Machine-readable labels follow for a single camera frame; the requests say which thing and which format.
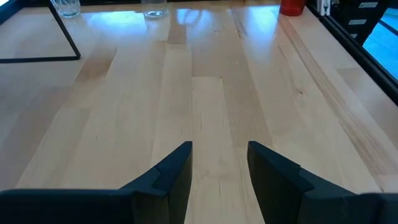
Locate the tall clear smooth glass vase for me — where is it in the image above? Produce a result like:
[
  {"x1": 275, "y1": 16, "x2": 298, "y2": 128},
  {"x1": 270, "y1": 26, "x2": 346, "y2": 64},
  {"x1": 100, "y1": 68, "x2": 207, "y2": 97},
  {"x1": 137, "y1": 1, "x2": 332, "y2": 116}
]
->
[{"x1": 141, "y1": 0, "x2": 170, "y2": 20}]

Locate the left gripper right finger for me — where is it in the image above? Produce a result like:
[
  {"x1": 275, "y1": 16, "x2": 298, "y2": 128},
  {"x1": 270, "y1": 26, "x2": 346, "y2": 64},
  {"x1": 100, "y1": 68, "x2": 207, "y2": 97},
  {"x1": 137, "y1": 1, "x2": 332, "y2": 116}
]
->
[{"x1": 247, "y1": 141, "x2": 398, "y2": 224}]

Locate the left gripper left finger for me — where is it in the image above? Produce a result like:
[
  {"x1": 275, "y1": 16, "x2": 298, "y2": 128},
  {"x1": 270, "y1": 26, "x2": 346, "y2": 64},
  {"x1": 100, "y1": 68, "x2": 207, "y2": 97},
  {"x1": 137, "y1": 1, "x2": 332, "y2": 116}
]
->
[{"x1": 0, "y1": 141, "x2": 193, "y2": 224}]

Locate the black table edge rail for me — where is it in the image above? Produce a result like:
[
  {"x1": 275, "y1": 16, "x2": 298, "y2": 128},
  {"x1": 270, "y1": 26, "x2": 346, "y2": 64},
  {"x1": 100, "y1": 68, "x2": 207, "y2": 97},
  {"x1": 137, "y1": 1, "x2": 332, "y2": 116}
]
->
[{"x1": 306, "y1": 4, "x2": 398, "y2": 106}]

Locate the small clear fluted glass vase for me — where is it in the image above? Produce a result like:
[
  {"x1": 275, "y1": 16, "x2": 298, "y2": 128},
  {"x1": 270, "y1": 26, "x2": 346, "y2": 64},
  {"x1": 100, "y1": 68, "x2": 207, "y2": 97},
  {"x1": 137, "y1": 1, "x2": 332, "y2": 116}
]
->
[{"x1": 49, "y1": 0, "x2": 81, "y2": 19}]

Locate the wooden shelf black metal frame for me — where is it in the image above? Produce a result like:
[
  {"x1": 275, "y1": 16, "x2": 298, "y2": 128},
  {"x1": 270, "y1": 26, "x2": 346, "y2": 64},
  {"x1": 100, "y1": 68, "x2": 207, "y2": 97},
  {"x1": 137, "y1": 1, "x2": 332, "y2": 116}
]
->
[{"x1": 0, "y1": 0, "x2": 82, "y2": 64}]

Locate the silver aluminium frame post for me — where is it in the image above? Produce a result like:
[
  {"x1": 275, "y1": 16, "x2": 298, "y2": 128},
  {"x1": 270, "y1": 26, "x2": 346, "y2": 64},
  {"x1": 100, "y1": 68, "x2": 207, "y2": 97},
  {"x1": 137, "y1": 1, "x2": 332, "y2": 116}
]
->
[{"x1": 316, "y1": 0, "x2": 331, "y2": 16}]

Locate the black drawer cabinet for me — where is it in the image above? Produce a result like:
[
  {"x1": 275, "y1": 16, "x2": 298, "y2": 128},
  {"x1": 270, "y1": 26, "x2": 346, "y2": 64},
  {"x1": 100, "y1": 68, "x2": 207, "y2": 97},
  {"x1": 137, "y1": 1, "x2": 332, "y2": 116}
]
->
[{"x1": 323, "y1": 0, "x2": 398, "y2": 46}]

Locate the red glass vase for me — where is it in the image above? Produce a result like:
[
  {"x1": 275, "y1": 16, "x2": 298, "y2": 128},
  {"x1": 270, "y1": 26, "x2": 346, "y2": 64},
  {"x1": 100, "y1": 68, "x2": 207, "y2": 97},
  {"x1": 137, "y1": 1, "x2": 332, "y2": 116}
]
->
[{"x1": 279, "y1": 0, "x2": 308, "y2": 17}]

